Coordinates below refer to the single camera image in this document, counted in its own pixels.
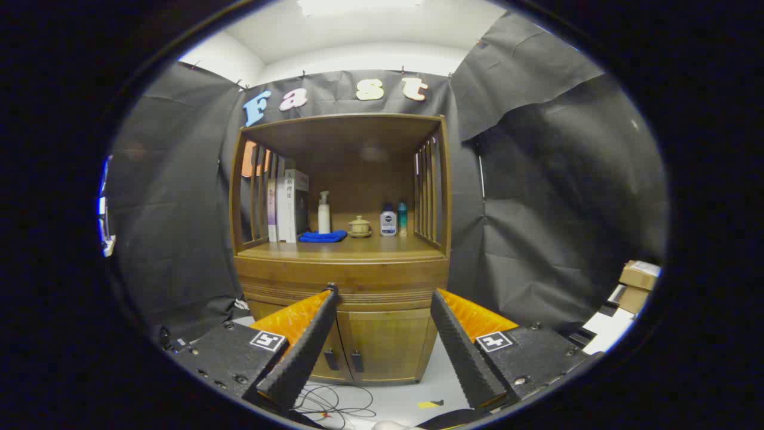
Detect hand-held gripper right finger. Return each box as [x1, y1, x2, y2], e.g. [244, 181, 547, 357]
[430, 288, 603, 413]

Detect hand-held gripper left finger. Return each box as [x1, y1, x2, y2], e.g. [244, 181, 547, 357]
[169, 284, 340, 413]

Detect wooden drawer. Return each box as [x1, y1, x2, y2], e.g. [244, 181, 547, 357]
[235, 257, 450, 311]

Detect wooden cabinet door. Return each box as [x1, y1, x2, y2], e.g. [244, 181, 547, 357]
[337, 308, 439, 383]
[248, 299, 353, 383]

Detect wooden countertop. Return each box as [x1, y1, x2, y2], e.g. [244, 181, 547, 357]
[236, 233, 448, 260]

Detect wooden cabinet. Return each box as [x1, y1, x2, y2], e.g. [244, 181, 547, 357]
[229, 113, 452, 384]

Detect blue cloth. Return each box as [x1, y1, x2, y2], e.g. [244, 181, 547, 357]
[298, 230, 348, 244]

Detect small black device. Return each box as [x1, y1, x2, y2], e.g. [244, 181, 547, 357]
[156, 325, 192, 354]

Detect thin purple book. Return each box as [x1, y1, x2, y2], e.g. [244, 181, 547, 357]
[267, 178, 278, 242]

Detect thick white book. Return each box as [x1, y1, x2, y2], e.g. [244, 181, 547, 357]
[276, 169, 310, 243]

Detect white flat boxes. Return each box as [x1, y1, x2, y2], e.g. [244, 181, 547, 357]
[582, 308, 634, 354]

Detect black backdrop cloth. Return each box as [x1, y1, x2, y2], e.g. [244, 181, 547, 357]
[107, 12, 668, 347]

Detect cardboard box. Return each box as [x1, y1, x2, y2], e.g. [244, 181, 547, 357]
[618, 287, 650, 314]
[619, 260, 662, 291]

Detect black cable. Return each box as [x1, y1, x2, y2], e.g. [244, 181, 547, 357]
[292, 384, 378, 428]

